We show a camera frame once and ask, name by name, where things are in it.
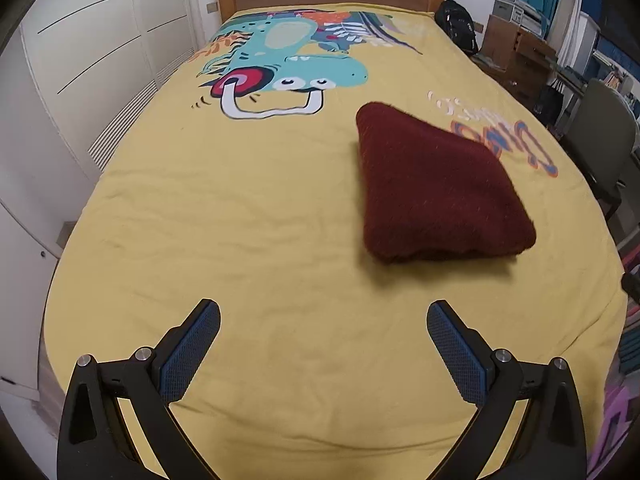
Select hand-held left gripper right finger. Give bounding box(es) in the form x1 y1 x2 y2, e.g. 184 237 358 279
426 300 587 480

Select dark bag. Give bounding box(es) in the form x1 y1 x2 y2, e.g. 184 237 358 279
537 82 569 127

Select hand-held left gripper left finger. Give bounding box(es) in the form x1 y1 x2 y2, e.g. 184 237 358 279
56 298 222 480

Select yellow printed blanket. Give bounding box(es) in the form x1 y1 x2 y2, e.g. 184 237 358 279
37 7 630 480

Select grey chair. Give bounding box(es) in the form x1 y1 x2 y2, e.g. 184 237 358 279
560 79 640 221

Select wooden drawer cabinet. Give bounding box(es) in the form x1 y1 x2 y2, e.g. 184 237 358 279
472 14 558 107

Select dark red towel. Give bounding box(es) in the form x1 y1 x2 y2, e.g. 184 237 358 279
356 102 537 265

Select black backpack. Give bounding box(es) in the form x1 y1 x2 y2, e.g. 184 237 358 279
434 0 483 56

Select colourful foam floor mat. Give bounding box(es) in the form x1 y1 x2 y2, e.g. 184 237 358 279
587 385 640 480

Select grey printer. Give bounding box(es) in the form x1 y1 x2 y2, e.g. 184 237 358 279
492 0 545 27

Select white wardrobe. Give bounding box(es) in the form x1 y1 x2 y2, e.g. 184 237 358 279
0 0 226 411

